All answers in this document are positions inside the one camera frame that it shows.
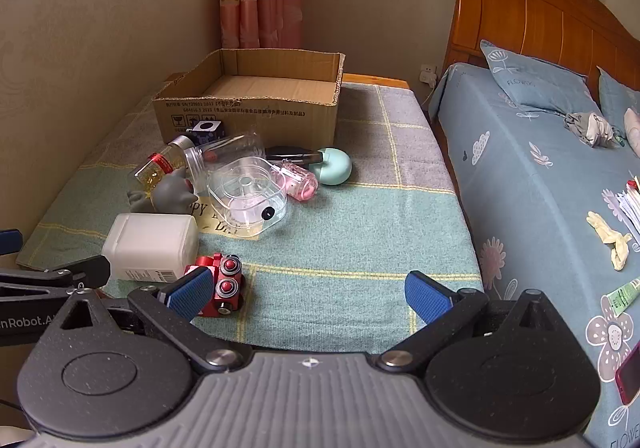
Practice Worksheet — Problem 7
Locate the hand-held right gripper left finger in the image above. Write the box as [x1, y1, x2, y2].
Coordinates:
[37, 268, 253, 375]

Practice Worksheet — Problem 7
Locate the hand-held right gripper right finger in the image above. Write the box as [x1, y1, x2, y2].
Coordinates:
[375, 270, 585, 373]

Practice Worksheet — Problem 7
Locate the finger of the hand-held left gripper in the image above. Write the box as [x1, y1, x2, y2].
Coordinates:
[0, 255, 112, 303]
[0, 229, 24, 257]

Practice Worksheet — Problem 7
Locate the red toy train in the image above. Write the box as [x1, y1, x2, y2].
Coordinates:
[184, 253, 247, 317]

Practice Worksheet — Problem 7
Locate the white plastic container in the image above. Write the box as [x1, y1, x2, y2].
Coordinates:
[101, 213, 200, 282]

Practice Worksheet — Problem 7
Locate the grey hippo toy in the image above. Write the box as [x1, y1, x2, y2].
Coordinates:
[126, 173, 200, 217]

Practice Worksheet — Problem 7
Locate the clear square plastic container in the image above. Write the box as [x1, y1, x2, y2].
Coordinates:
[207, 158, 289, 237]

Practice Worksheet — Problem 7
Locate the clear bottle with red label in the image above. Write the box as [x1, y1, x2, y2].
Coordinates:
[134, 135, 196, 193]

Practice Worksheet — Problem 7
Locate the clear plastic jar with lid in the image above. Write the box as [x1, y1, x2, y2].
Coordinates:
[182, 130, 267, 193]

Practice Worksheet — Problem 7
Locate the mint green egg-shaped case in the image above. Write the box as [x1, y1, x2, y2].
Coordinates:
[307, 148, 354, 186]

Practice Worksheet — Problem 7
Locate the pink white small toy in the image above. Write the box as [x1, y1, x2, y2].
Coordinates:
[272, 160, 319, 201]

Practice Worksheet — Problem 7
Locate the black shoe insole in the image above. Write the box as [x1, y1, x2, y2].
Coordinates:
[265, 146, 326, 165]

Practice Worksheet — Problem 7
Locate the brown cardboard box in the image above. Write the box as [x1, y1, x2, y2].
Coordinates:
[151, 48, 347, 145]

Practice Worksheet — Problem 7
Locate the beige lettered card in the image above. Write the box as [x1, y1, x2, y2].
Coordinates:
[192, 198, 273, 241]

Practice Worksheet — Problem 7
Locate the blue floral bedsheet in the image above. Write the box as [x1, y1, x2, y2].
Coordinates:
[430, 62, 640, 448]

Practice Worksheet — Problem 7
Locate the dark blue cube toy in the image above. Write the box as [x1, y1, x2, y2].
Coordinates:
[186, 119, 226, 145]

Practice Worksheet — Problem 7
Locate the cream rubber glove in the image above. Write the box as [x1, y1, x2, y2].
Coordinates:
[586, 211, 634, 271]

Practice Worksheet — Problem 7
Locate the green tube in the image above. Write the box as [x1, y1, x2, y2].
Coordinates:
[600, 278, 640, 317]

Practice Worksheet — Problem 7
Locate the wooden table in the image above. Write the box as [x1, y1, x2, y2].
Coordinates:
[342, 72, 412, 89]

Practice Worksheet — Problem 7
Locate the red phone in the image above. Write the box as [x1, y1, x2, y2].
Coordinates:
[615, 343, 640, 407]

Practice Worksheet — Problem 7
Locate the crumpled grey cloth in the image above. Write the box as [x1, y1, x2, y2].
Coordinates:
[565, 111, 626, 149]

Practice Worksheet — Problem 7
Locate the blue floral pillow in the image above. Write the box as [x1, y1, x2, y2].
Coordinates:
[480, 39, 601, 122]
[597, 66, 640, 139]

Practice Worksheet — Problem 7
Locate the pink white cloth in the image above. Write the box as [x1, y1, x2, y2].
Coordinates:
[624, 108, 640, 151]

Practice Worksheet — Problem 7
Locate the wooden bed headboard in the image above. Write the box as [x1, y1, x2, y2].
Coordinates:
[440, 0, 640, 96]

